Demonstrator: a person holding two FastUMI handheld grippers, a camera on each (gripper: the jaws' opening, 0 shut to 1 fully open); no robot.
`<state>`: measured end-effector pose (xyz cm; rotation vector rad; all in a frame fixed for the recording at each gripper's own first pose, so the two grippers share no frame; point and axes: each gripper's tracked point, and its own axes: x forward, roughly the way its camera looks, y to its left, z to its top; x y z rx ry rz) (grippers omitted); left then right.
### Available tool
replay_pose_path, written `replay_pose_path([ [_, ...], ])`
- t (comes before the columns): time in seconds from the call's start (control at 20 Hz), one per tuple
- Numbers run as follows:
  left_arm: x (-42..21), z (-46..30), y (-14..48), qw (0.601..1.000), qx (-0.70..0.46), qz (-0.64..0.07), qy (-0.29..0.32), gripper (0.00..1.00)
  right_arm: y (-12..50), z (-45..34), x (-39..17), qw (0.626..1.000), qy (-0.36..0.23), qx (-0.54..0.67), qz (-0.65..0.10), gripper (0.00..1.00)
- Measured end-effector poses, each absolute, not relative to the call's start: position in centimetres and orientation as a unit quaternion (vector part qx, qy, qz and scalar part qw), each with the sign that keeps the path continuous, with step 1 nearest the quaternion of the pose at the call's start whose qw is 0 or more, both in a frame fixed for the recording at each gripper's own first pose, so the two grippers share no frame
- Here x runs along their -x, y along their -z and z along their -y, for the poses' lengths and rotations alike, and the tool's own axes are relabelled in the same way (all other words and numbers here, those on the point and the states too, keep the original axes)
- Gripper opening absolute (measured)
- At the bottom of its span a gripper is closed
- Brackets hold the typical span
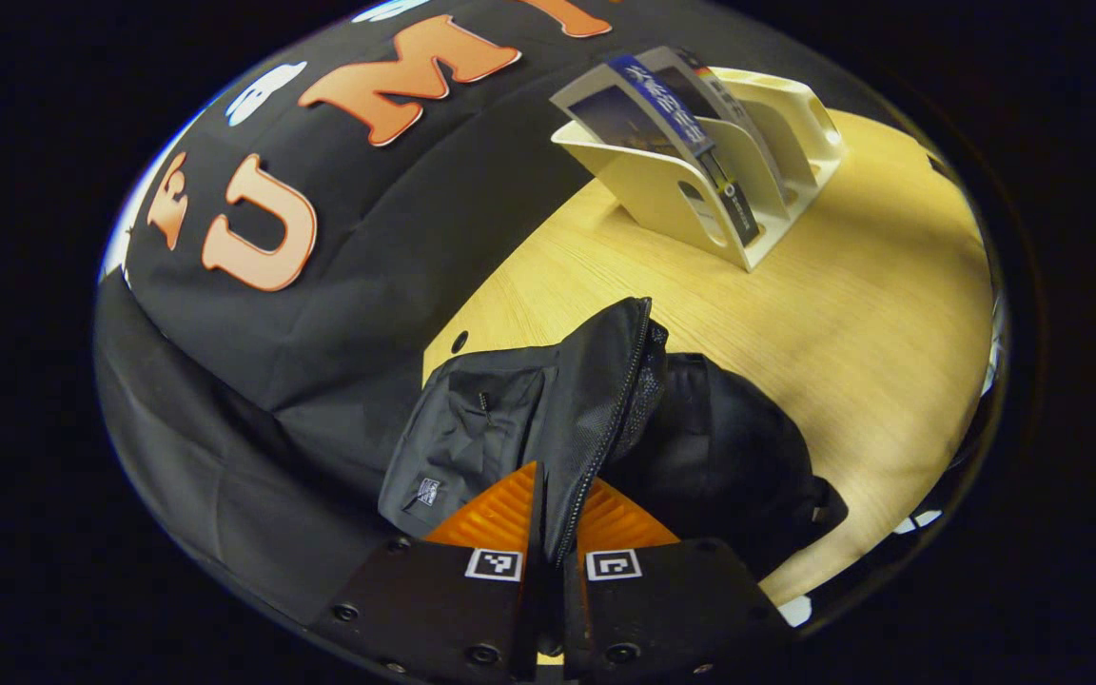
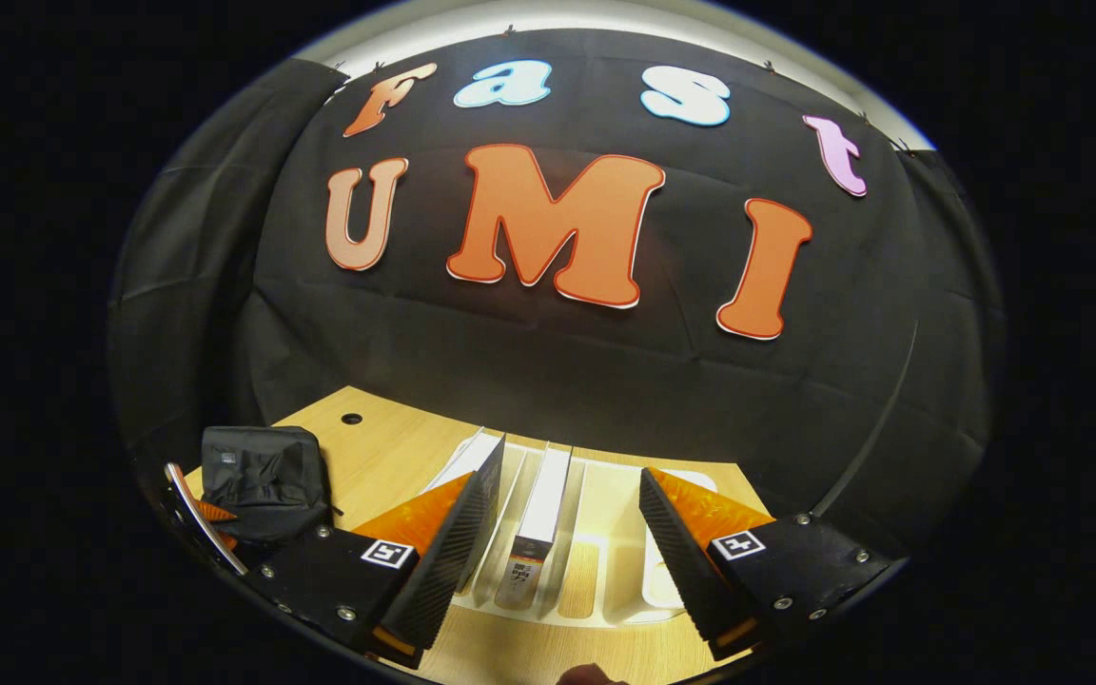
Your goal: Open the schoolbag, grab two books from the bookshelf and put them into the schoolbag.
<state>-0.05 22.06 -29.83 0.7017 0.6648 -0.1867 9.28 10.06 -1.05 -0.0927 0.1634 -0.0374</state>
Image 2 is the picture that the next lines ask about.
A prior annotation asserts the portrait cover book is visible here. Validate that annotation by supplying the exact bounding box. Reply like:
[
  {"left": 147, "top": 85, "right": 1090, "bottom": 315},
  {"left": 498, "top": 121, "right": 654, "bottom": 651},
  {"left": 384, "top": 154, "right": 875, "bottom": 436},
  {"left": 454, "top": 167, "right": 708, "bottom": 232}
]
[{"left": 495, "top": 447, "right": 574, "bottom": 611}]

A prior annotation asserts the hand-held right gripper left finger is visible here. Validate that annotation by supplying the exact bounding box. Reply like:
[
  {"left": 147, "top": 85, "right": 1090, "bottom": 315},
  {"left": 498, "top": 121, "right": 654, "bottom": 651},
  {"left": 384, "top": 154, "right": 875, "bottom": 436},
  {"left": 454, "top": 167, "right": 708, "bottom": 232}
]
[{"left": 244, "top": 471, "right": 487, "bottom": 659}]

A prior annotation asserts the thin grey pole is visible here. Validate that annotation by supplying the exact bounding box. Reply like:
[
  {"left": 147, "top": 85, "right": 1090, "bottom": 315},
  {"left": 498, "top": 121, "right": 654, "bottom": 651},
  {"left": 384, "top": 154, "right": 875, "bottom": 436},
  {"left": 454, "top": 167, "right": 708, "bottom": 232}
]
[{"left": 810, "top": 322, "right": 920, "bottom": 519}]

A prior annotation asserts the blue cover book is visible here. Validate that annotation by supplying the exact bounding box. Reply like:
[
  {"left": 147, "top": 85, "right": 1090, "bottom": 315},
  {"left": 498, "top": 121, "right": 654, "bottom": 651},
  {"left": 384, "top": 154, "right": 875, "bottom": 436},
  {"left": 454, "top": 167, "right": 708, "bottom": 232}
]
[{"left": 424, "top": 430, "right": 509, "bottom": 596}]

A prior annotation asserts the black schoolbag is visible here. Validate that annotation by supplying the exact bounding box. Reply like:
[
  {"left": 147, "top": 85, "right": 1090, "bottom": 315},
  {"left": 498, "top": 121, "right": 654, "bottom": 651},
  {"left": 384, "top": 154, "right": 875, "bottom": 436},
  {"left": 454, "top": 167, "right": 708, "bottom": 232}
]
[{"left": 200, "top": 424, "right": 336, "bottom": 546}]

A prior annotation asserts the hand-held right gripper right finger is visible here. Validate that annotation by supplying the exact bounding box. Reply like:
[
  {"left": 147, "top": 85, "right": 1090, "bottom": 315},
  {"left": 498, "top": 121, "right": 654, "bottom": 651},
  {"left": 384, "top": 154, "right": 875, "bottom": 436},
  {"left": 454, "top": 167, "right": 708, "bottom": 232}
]
[{"left": 638, "top": 466, "right": 901, "bottom": 662}]

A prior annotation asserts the white bookshelf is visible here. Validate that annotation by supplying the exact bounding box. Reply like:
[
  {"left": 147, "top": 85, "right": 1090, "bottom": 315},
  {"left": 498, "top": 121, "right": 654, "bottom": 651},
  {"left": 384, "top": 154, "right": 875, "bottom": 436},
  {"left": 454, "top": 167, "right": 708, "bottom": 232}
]
[{"left": 424, "top": 428, "right": 747, "bottom": 629}]

